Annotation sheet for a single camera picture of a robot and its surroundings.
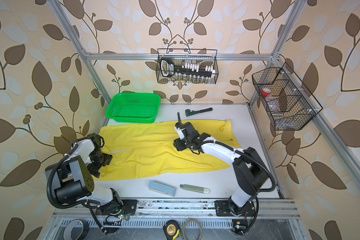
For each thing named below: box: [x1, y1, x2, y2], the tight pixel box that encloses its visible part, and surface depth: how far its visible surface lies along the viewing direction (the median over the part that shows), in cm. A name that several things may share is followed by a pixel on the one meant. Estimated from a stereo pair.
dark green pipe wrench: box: [185, 107, 213, 117], surface depth 118 cm
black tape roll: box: [63, 219, 90, 240], surface depth 68 cm
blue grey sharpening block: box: [148, 180, 177, 197], surface depth 80 cm
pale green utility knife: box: [180, 184, 210, 194], surface depth 82 cm
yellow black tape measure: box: [163, 219, 181, 240], surface depth 68 cm
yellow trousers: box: [95, 120, 241, 181], surface depth 94 cm
